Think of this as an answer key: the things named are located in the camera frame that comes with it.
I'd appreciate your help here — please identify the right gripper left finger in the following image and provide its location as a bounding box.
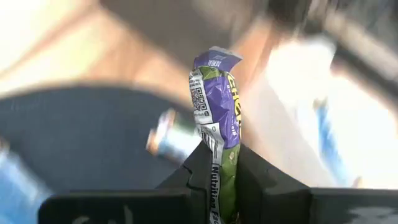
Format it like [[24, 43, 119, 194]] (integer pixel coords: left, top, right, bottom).
[[37, 141, 215, 224]]

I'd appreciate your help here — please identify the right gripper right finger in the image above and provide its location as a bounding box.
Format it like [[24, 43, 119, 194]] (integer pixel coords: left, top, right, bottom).
[[236, 143, 398, 224]]

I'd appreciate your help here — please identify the blue yellow granola bar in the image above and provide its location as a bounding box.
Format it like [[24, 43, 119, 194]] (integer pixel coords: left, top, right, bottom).
[[145, 108, 203, 164]]

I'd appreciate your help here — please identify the purple green chewy bar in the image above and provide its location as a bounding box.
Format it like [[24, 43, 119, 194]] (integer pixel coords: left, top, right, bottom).
[[188, 45, 244, 224]]

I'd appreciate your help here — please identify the round dark blue woven mat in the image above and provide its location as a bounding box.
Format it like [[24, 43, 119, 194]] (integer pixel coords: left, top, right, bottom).
[[0, 83, 200, 200]]

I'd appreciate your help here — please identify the smoky grey plastic bin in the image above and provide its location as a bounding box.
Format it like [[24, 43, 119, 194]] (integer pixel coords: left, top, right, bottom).
[[99, 0, 271, 68]]

